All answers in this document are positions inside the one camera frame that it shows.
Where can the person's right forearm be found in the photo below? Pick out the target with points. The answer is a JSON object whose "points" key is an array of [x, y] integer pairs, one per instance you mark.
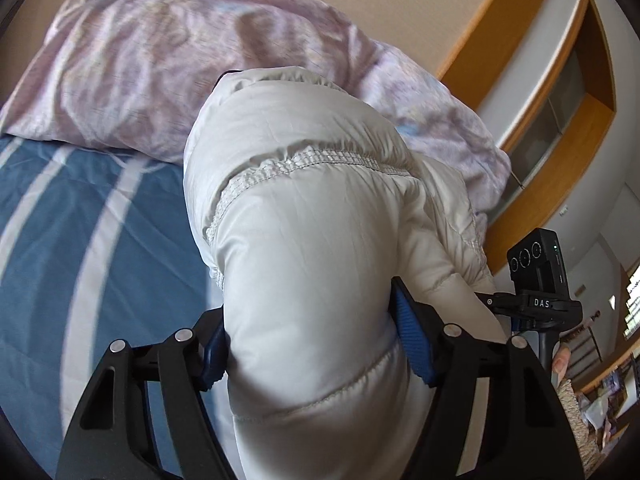
{"points": [[575, 420]]}

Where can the dark wooden chair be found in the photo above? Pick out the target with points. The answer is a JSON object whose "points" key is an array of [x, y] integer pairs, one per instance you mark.
{"points": [[587, 350]]}

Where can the blue striped bed sheet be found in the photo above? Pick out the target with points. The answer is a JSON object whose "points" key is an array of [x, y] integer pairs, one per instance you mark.
{"points": [[50, 270]]}

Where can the beige down jacket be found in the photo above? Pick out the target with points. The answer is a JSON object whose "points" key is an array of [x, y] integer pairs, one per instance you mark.
{"points": [[320, 260]]}

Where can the pink floral duvet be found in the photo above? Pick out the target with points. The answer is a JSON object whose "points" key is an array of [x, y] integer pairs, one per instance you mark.
{"points": [[440, 125]]}

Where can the wooden wall cabinet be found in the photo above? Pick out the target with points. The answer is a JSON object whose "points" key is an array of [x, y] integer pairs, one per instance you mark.
{"points": [[510, 35]]}

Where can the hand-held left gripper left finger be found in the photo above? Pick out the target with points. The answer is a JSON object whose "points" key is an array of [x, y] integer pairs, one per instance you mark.
{"points": [[215, 355]]}

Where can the person's right hand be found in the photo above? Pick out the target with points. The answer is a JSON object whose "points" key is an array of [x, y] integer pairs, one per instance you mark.
{"points": [[562, 365]]}

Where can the pink floral pillow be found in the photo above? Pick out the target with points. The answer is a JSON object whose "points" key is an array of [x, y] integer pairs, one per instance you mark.
{"points": [[150, 60]]}

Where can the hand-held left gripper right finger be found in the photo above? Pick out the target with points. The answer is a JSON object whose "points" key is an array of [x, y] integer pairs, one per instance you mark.
{"points": [[411, 340]]}

